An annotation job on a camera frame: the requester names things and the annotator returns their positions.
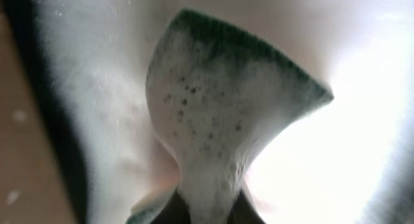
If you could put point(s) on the black tray of soap foam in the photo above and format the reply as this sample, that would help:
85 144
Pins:
351 161

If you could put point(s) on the green foamy sponge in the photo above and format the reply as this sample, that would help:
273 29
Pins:
217 96

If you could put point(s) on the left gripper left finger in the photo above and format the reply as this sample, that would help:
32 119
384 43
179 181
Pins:
175 211

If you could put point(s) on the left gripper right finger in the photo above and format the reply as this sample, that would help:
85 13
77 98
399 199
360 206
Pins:
243 212

